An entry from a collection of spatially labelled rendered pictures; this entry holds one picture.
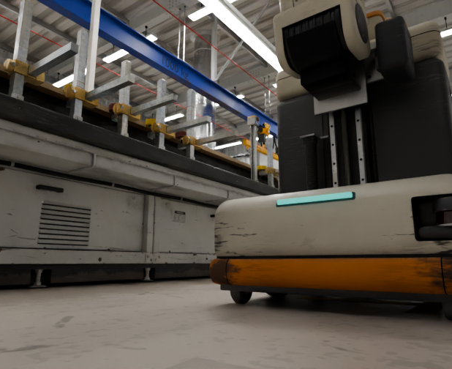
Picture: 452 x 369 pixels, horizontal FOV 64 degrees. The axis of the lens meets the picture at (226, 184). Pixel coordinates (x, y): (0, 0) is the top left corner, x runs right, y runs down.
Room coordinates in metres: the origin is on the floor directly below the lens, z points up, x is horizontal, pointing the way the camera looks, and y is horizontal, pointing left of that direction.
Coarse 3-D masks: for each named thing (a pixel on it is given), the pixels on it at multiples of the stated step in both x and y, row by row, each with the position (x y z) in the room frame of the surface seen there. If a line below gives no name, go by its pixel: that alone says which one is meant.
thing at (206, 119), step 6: (192, 120) 1.79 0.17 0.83; (198, 120) 1.76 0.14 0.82; (204, 120) 1.74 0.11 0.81; (210, 120) 1.75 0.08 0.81; (174, 126) 1.86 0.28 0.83; (180, 126) 1.84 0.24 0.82; (186, 126) 1.81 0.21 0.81; (192, 126) 1.80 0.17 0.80; (150, 132) 1.97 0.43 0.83; (168, 132) 1.89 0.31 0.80; (174, 132) 1.89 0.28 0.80
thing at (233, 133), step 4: (228, 132) 1.96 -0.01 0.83; (232, 132) 1.94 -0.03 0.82; (236, 132) 1.94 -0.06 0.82; (208, 136) 2.04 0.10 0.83; (212, 136) 2.03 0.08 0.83; (216, 136) 2.01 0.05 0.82; (220, 136) 1.99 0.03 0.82; (224, 136) 1.98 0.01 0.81; (228, 136) 1.96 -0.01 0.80; (232, 136) 1.96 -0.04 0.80; (236, 136) 1.96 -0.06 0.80; (196, 140) 2.10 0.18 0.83; (200, 140) 2.08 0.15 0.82; (204, 140) 2.06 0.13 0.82; (208, 140) 2.04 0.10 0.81; (212, 140) 2.03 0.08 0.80; (216, 140) 2.02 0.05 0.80; (220, 140) 2.02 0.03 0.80; (180, 144) 2.17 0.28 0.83; (200, 144) 2.10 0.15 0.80; (180, 148) 2.18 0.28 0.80; (184, 148) 2.18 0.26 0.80
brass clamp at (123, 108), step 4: (116, 104) 1.65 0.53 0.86; (120, 104) 1.64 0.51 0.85; (124, 104) 1.66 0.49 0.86; (116, 108) 1.65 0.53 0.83; (120, 108) 1.64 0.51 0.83; (124, 108) 1.66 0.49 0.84; (128, 108) 1.68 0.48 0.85; (116, 112) 1.65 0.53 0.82; (120, 112) 1.66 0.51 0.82; (124, 112) 1.66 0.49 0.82; (128, 112) 1.68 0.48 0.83; (128, 116) 1.70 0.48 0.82; (132, 116) 1.70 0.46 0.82; (136, 116) 1.72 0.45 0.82; (132, 120) 1.75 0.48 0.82; (136, 120) 1.75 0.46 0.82
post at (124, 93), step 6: (126, 60) 1.66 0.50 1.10; (126, 66) 1.66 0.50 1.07; (126, 72) 1.67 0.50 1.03; (120, 90) 1.68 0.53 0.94; (126, 90) 1.67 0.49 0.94; (120, 96) 1.68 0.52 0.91; (126, 96) 1.67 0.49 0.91; (120, 102) 1.67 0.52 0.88; (126, 102) 1.67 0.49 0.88; (120, 114) 1.67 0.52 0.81; (120, 120) 1.67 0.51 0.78; (126, 120) 1.68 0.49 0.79; (120, 126) 1.67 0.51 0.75; (126, 126) 1.68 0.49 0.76; (126, 132) 1.68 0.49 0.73
